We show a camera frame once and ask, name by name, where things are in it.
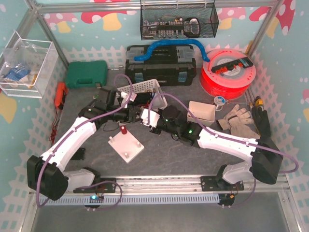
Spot large red spring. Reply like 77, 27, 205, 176
120, 126, 127, 135

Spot white peg base plate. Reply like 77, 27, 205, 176
108, 130, 144, 163

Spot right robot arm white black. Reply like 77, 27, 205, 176
140, 105, 294, 185

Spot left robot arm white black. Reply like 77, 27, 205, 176
27, 81, 136, 208

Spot white plastic perforated basket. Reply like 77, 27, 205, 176
115, 79, 168, 110

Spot white small parts box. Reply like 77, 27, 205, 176
188, 101, 215, 127

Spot black toolbox with blue latches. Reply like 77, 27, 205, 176
125, 45, 197, 86

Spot green plastic tool case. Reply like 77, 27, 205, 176
65, 60, 108, 89

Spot orange multimeter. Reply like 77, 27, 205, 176
54, 82, 68, 110

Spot white work glove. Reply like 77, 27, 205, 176
217, 104, 260, 139

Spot red multimeter probe leads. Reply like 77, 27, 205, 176
49, 108, 60, 145

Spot red filament spool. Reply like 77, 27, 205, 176
199, 48, 256, 100

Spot yellow black screwdriver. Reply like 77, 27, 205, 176
249, 96, 264, 110

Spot blue white glove in box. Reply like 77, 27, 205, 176
4, 65, 30, 82

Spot black bracket on floor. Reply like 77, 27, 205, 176
71, 147, 85, 160

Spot blue corrugated hose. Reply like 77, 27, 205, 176
134, 39, 211, 63

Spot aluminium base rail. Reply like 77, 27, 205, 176
72, 175, 288, 195

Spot grey slotted cable duct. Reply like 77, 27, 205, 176
46, 193, 220, 206

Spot black wire mesh basket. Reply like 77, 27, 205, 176
140, 0, 219, 40

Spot clear acrylic wall box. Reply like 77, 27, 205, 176
0, 32, 58, 99

